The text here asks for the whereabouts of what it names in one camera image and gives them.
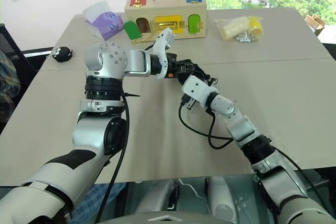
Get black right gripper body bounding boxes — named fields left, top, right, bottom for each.
left=191, top=63, right=219, bottom=87

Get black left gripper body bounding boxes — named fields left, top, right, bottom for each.
left=165, top=52, right=185, bottom=79

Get wooden latch lock box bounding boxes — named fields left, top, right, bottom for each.
left=123, top=0, right=208, bottom=45

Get pale yellow foam roll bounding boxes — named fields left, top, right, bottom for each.
left=220, top=16, right=250, bottom=40

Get clear plastic bag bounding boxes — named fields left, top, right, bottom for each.
left=213, top=15, right=264, bottom=44

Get small metal parts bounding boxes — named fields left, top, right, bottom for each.
left=235, top=32, right=258, bottom=44

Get yellow tape roll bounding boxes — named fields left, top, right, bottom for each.
left=248, top=16, right=264, bottom=36

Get purple tissue pack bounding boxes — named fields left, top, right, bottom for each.
left=82, top=1, right=125, bottom=42

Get brown cardboard box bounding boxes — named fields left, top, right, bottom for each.
left=303, top=14, right=327, bottom=37

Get grey rounded robot torso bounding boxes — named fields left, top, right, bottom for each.
left=101, top=175, right=280, bottom=224

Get black mesh chair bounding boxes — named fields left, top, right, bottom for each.
left=0, top=23, right=55, bottom=133

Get patterned dark cloth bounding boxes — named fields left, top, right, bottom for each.
left=0, top=48, right=22, bottom=121

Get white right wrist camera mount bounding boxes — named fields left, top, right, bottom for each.
left=182, top=75, right=214, bottom=107

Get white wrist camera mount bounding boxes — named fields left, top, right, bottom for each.
left=182, top=75, right=214, bottom=107
left=151, top=29, right=175, bottom=64

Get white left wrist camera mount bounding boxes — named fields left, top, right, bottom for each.
left=151, top=29, right=175, bottom=64

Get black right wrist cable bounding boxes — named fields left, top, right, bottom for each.
left=178, top=101, right=235, bottom=151

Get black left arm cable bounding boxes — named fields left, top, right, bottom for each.
left=93, top=91, right=141, bottom=224

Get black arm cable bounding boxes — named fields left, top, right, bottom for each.
left=272, top=147, right=332, bottom=210
left=93, top=91, right=141, bottom=224

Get black drawstring pouch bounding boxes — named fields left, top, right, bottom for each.
left=50, top=46, right=75, bottom=63

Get thin white cable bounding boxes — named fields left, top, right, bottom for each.
left=177, top=178, right=211, bottom=202

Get black right upper arm cable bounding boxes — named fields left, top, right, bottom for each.
left=272, top=147, right=332, bottom=210

